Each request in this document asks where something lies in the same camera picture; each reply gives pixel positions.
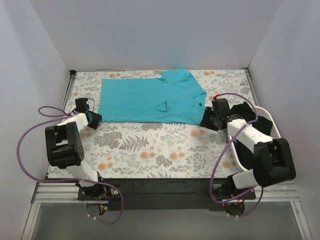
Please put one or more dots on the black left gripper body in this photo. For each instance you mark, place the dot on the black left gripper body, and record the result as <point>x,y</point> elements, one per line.
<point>94,120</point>

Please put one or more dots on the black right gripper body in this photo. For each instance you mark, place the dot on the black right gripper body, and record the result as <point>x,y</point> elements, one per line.
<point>206,119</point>

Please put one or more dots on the teal t shirt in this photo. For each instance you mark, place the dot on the teal t shirt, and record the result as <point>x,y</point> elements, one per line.
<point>175,97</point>

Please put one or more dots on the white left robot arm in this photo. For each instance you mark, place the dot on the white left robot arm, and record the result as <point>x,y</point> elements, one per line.
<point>64,145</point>

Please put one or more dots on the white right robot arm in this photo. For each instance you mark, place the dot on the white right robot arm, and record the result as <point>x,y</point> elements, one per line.
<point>272,160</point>

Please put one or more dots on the white laundry basket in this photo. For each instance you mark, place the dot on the white laundry basket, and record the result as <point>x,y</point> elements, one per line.
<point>274,133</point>

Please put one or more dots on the black t shirt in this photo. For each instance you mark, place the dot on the black t shirt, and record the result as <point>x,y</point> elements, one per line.
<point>263,125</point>

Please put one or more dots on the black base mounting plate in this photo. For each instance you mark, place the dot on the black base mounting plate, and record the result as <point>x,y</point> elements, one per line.
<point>165,193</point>

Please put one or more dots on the aluminium front rail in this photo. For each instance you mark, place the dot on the aluminium front rail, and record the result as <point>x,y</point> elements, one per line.
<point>69,192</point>

